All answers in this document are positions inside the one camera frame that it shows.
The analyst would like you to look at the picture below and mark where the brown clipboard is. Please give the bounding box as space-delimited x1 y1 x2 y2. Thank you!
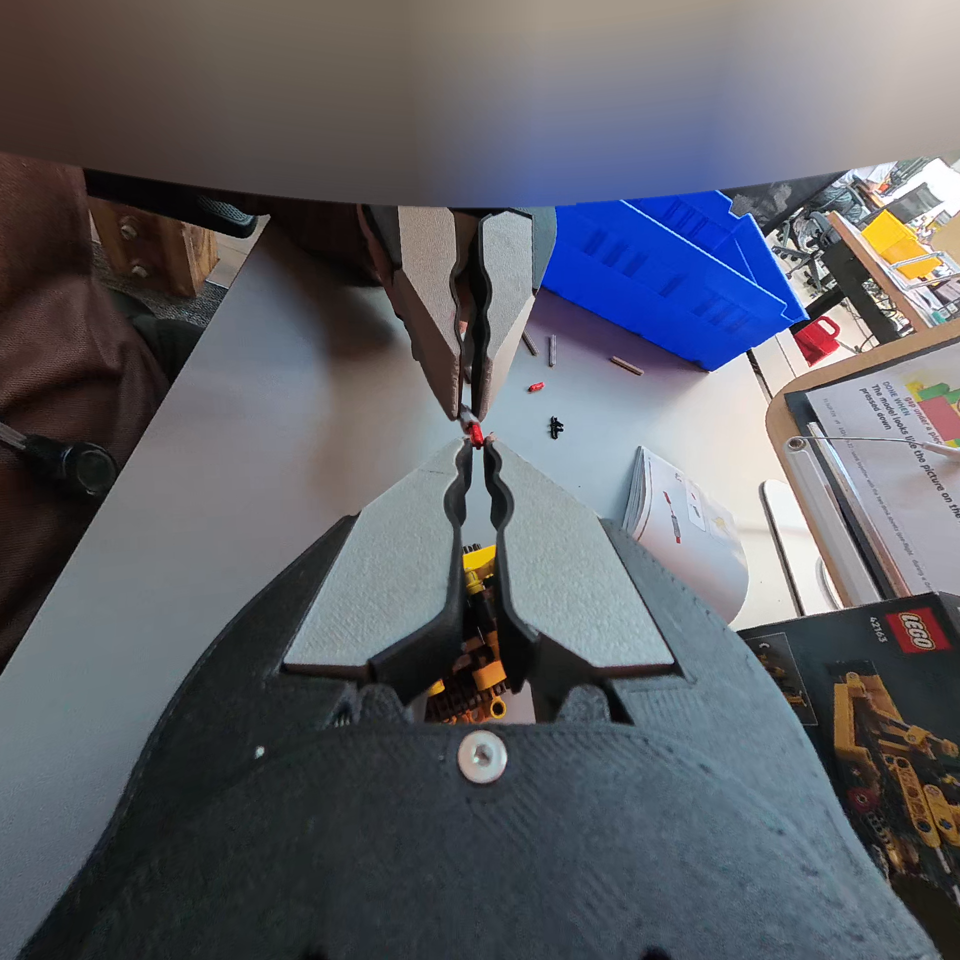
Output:
765 321 960 610

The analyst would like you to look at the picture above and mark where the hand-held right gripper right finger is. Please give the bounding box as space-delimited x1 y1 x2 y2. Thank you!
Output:
482 438 676 721

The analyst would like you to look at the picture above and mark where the person's brown jacket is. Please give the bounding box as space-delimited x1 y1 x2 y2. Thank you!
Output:
0 153 172 670

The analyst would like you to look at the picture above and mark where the printed instruction sheet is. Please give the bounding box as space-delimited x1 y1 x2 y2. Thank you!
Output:
805 341 960 595

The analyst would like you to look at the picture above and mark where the blue storage bin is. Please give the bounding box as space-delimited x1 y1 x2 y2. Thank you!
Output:
540 190 810 373

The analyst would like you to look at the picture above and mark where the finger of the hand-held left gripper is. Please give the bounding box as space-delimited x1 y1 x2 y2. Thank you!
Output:
396 207 471 421
471 208 538 421

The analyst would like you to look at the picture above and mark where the lego instruction booklet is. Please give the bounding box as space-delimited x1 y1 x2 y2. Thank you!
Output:
621 445 750 625

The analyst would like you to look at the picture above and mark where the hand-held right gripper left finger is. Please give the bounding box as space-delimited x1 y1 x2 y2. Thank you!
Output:
282 437 475 706

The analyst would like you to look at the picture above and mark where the wooden post with bolts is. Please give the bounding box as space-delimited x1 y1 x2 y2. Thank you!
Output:
87 196 219 298

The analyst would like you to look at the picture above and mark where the yellow storage bin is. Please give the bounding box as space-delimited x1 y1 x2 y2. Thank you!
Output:
860 209 943 281

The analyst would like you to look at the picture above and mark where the black office chair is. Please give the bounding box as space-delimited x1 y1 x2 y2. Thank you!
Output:
771 208 835 288

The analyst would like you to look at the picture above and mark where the yellow lego model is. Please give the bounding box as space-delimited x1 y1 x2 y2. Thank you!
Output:
426 545 508 723

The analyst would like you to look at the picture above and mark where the red mug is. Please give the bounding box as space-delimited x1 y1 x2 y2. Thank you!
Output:
792 315 842 368

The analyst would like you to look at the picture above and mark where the black lego box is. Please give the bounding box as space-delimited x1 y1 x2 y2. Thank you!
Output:
738 591 960 935

